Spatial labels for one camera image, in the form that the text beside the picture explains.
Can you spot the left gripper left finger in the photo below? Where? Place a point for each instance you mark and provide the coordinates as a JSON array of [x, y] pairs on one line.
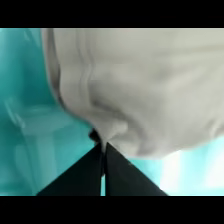
[[81, 178]]

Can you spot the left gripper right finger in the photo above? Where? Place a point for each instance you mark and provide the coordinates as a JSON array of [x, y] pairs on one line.
[[128, 178]]

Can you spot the grey shirt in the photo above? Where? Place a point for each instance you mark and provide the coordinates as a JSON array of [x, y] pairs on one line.
[[140, 86]]

